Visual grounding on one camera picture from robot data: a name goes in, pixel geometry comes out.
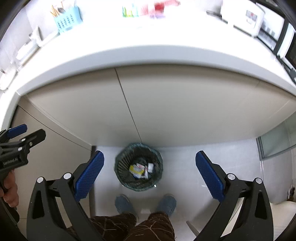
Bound blue perforated utensil holder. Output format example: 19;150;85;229
54;6;83;35

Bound black mesh trash bin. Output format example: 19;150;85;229
114;142;164;192

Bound white leaning cup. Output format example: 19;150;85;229
29;25;43;42

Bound blue patterned bowl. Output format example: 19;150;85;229
39;31;60;47

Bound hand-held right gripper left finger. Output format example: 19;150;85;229
26;150;105;241

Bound person's right shoe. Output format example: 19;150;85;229
157;194;177;217

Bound black metal rack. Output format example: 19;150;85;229
275;16;296;85

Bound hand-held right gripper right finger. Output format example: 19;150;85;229
195;150;275;241

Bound yellow snack wrapper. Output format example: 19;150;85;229
129;164;145;176

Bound person's right leg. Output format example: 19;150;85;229
124;212;175;241

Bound white microwave oven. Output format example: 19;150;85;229
257;9;296;70

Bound white rice cooker pink flowers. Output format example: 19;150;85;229
220;0;266;37

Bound glass panel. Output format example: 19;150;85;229
255;116;296;161

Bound green cardboard box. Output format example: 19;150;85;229
122;5;139;18

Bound bunch of chopsticks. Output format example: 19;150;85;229
50;1;77;17

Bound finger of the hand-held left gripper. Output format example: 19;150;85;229
0;124;28;142
0;129;46;158

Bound beige cabinet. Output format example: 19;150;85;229
0;66;296;163

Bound red mesh net bag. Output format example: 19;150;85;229
139;1;181;19

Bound person's left hand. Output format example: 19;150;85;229
2;170;19;208

